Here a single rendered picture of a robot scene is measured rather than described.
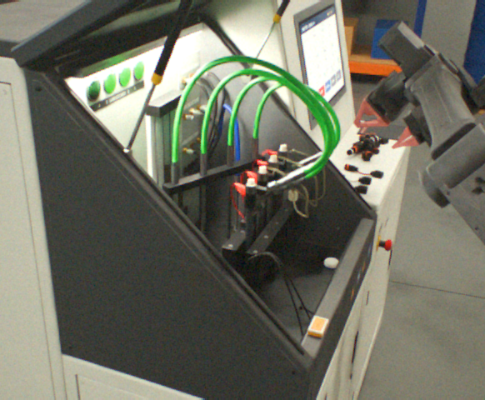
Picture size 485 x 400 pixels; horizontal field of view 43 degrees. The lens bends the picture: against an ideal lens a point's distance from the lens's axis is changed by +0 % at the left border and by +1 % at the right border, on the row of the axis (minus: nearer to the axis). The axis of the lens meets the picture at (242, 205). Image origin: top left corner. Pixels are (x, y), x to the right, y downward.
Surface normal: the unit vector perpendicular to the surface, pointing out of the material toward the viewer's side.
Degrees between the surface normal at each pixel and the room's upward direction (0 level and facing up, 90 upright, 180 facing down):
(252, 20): 90
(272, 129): 90
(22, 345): 90
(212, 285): 90
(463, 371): 0
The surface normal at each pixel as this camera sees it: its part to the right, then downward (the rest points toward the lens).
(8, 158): -0.37, 0.41
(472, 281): 0.04, -0.89
